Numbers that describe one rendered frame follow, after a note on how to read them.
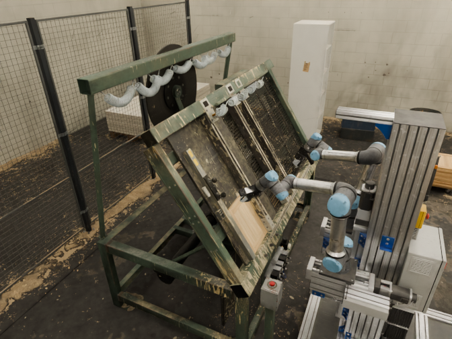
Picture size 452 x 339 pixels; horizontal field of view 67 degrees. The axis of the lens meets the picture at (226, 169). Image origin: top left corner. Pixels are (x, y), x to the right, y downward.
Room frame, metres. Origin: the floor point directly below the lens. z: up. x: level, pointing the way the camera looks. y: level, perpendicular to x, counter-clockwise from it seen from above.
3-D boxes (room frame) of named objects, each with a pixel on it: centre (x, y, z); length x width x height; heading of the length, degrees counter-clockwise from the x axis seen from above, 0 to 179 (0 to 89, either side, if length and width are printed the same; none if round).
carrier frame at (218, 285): (2.91, 0.01, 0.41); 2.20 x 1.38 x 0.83; 154
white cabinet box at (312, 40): (6.23, -1.56, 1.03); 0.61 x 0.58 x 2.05; 155
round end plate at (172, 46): (3.01, 0.43, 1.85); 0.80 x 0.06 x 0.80; 154
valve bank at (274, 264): (2.03, -0.42, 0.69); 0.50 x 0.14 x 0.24; 154
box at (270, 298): (1.60, -0.29, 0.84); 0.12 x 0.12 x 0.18; 64
